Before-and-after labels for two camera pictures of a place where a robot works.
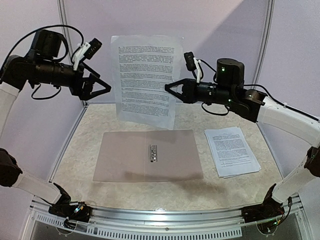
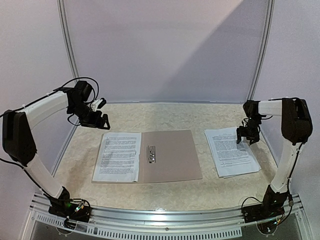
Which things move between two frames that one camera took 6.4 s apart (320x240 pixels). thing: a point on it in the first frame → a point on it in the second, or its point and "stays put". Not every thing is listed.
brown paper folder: [148, 156] stays put
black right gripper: [189, 90] → [247, 132]
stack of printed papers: [231, 152] stays put
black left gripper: [85, 91] → [95, 123]
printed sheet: [142, 65] → [118, 157]
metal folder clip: [153, 153] stays put
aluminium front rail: [167, 217] stays put
